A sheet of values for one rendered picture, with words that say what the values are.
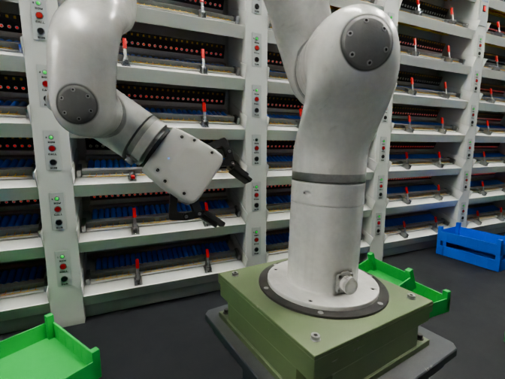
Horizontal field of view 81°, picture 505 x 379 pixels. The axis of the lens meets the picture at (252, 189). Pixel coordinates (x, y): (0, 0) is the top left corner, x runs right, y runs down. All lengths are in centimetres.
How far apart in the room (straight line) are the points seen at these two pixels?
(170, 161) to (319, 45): 27
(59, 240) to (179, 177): 74
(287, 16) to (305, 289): 43
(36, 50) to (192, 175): 78
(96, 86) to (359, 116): 34
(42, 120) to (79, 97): 71
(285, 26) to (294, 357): 49
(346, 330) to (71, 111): 44
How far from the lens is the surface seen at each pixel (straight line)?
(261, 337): 50
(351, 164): 46
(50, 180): 113
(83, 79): 42
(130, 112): 49
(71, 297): 122
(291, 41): 55
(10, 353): 121
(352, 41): 41
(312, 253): 48
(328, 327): 45
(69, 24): 46
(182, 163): 49
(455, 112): 221
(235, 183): 120
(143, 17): 120
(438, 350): 62
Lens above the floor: 60
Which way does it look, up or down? 8 degrees down
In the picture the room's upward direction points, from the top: straight up
